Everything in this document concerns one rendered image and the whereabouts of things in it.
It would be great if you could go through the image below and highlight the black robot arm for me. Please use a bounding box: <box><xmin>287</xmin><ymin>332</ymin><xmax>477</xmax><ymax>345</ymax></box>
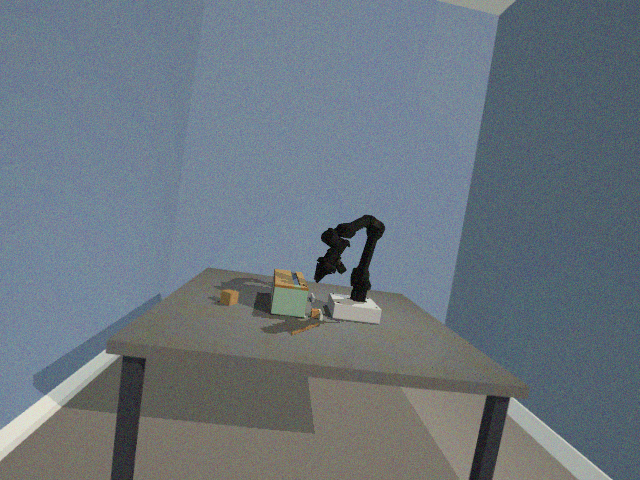
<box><xmin>321</xmin><ymin>215</ymin><xmax>385</xmax><ymax>302</ymax></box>

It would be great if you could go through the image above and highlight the orange cube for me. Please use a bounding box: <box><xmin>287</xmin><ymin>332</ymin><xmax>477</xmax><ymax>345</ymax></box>
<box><xmin>219</xmin><ymin>289</ymin><xmax>239</xmax><ymax>306</ymax></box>

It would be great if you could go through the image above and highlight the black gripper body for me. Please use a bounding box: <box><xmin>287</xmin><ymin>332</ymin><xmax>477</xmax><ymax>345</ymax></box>
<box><xmin>317</xmin><ymin>247</ymin><xmax>341</xmax><ymax>273</ymax></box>

